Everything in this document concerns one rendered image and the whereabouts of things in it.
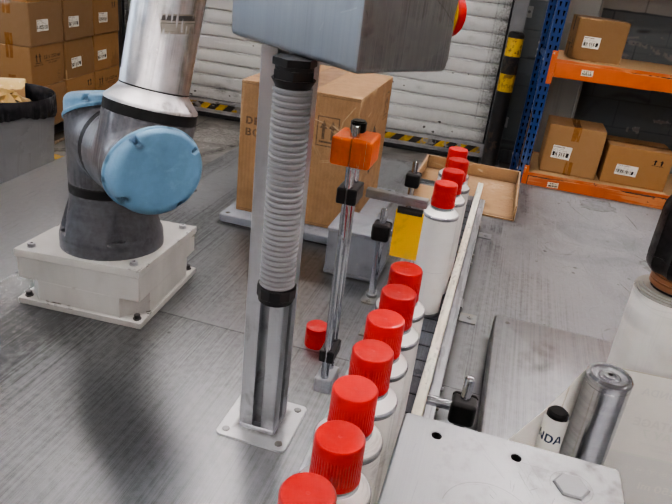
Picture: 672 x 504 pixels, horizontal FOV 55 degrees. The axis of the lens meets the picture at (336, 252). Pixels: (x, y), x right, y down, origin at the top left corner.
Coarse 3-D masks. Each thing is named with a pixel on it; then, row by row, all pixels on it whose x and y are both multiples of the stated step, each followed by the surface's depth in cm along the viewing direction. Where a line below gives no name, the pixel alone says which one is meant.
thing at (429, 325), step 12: (468, 204) 144; (456, 252) 119; (432, 324) 95; (420, 336) 91; (432, 336) 92; (420, 348) 88; (420, 360) 86; (420, 372) 83; (408, 396) 78; (408, 408) 76
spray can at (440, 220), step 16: (448, 192) 89; (432, 208) 91; (448, 208) 90; (432, 224) 90; (448, 224) 90; (432, 240) 91; (448, 240) 91; (432, 256) 92; (448, 256) 93; (432, 272) 93; (432, 288) 94; (432, 304) 95
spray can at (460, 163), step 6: (450, 162) 101; (456, 162) 100; (462, 162) 100; (468, 162) 101; (462, 168) 100; (462, 186) 102; (462, 192) 101; (468, 192) 102; (462, 216) 104; (462, 222) 105; (456, 246) 106; (450, 276) 109
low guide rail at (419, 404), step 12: (480, 192) 142; (468, 216) 128; (468, 228) 121; (468, 240) 118; (456, 264) 106; (456, 276) 102; (444, 300) 94; (444, 312) 91; (444, 324) 88; (432, 348) 82; (432, 360) 80; (432, 372) 78; (420, 384) 75; (420, 396) 73; (420, 408) 71
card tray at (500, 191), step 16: (432, 160) 182; (432, 176) 175; (480, 176) 180; (496, 176) 178; (512, 176) 177; (416, 192) 162; (432, 192) 163; (496, 192) 169; (512, 192) 170; (496, 208) 158; (512, 208) 159
